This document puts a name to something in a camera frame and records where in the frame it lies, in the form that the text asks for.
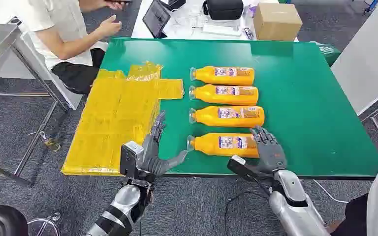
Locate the small glass bottle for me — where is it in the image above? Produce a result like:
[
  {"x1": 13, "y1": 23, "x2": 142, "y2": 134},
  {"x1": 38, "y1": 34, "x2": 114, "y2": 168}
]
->
[{"x1": 39, "y1": 131, "x2": 62, "y2": 153}]

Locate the white floor cable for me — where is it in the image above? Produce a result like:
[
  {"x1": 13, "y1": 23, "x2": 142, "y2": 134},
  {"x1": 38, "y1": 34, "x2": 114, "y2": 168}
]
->
[{"x1": 313, "y1": 180, "x2": 349, "y2": 204}]

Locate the white table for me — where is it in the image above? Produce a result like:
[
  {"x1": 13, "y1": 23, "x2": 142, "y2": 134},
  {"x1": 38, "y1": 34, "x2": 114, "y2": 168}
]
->
[{"x1": 131, "y1": 0, "x2": 299, "y2": 42}]

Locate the person's right hand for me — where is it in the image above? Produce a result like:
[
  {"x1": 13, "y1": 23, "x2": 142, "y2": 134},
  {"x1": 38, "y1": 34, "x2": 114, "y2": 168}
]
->
[{"x1": 96, "y1": 14, "x2": 123, "y2": 37}]

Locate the flat white box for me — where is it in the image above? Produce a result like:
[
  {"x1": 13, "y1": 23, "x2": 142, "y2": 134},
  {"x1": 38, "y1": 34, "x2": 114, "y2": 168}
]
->
[{"x1": 202, "y1": 24, "x2": 243, "y2": 36}]

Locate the white desk with metal legs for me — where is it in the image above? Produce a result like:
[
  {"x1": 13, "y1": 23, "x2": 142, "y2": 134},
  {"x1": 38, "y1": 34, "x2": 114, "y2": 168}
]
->
[{"x1": 331, "y1": 1, "x2": 378, "y2": 160}]

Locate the green bag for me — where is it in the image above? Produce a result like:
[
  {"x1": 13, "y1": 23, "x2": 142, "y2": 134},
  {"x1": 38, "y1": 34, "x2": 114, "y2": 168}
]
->
[{"x1": 310, "y1": 41, "x2": 341, "y2": 67}]

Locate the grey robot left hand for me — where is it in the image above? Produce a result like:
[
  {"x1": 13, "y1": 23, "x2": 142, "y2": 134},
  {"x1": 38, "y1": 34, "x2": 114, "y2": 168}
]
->
[{"x1": 140, "y1": 111, "x2": 189, "y2": 179}]

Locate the seated person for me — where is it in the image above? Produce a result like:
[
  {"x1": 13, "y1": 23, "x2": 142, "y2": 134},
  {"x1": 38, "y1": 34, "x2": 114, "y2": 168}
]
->
[{"x1": 14, "y1": 0, "x2": 134, "y2": 95}]

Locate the cardboard box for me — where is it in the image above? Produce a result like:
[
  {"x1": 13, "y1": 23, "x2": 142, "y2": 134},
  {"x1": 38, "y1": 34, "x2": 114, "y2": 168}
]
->
[{"x1": 253, "y1": 3, "x2": 303, "y2": 42}]

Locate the chrome ring stand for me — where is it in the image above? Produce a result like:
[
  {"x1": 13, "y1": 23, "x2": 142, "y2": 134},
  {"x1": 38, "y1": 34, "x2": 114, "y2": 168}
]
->
[{"x1": 27, "y1": 212, "x2": 61, "y2": 236}]

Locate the black ribbed fan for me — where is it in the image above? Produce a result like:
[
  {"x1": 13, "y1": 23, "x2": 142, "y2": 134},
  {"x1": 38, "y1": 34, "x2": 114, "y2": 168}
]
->
[{"x1": 0, "y1": 205, "x2": 29, "y2": 236}]

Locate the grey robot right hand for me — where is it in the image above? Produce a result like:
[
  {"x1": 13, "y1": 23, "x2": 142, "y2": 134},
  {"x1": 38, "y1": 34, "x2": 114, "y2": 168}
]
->
[{"x1": 250, "y1": 125, "x2": 288, "y2": 175}]

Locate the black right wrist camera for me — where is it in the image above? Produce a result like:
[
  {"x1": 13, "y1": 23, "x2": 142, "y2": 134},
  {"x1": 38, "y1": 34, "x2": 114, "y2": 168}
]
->
[{"x1": 227, "y1": 155, "x2": 258, "y2": 182}]

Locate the orange drink bottle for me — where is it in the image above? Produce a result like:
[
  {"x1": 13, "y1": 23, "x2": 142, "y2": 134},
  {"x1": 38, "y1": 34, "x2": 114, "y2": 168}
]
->
[
  {"x1": 187, "y1": 132, "x2": 261, "y2": 159},
  {"x1": 189, "y1": 66, "x2": 255, "y2": 87},
  {"x1": 189, "y1": 84, "x2": 259, "y2": 107},
  {"x1": 189, "y1": 105, "x2": 265, "y2": 128}
]

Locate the black device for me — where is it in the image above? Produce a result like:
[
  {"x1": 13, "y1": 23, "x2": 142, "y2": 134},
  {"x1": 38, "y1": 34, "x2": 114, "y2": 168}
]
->
[{"x1": 167, "y1": 0, "x2": 187, "y2": 10}]

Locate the person's left hand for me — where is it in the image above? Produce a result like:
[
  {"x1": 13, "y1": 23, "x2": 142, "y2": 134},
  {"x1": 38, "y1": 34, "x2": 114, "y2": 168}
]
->
[{"x1": 105, "y1": 0, "x2": 132, "y2": 10}]

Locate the black floor cable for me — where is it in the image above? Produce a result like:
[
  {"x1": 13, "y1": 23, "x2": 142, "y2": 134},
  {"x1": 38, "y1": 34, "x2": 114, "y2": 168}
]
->
[{"x1": 224, "y1": 190, "x2": 271, "y2": 236}]

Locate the black bag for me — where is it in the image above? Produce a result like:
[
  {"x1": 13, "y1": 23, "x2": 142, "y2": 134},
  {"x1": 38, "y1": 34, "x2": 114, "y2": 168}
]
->
[{"x1": 202, "y1": 0, "x2": 244, "y2": 21}]

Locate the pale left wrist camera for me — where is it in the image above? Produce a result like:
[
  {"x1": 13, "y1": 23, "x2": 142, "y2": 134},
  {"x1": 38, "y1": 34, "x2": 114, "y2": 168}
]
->
[{"x1": 120, "y1": 141, "x2": 144, "y2": 179}]

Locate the green table mat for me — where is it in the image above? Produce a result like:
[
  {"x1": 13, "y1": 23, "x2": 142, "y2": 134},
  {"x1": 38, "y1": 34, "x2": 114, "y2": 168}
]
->
[{"x1": 100, "y1": 38, "x2": 378, "y2": 178}]

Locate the dark tablet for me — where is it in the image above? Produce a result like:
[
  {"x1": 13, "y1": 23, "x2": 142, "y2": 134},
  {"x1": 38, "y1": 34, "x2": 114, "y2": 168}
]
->
[{"x1": 142, "y1": 0, "x2": 171, "y2": 39}]

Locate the yellow sheet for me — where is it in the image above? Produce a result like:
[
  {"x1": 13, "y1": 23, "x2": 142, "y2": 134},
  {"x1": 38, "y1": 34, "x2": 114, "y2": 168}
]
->
[{"x1": 61, "y1": 61, "x2": 185, "y2": 177}]

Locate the blue object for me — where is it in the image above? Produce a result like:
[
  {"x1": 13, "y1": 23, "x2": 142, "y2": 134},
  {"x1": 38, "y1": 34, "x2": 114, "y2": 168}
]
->
[{"x1": 363, "y1": 0, "x2": 378, "y2": 14}]

